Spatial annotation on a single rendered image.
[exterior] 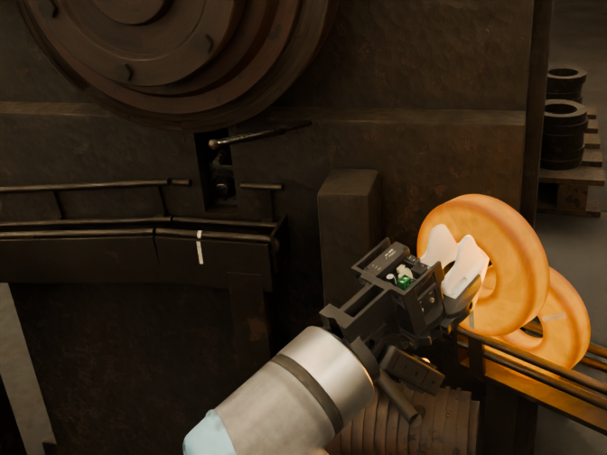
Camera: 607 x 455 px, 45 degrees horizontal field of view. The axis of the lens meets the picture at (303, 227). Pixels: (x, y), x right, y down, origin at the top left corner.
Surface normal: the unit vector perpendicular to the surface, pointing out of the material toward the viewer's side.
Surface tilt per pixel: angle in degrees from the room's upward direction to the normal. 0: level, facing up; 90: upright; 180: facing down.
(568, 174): 0
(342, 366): 46
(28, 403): 0
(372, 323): 90
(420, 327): 90
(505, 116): 0
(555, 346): 90
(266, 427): 40
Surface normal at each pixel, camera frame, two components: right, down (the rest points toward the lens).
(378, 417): -0.22, -0.37
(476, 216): -0.76, 0.32
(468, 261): 0.67, 0.29
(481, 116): -0.07, -0.88
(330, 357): 0.07, -0.51
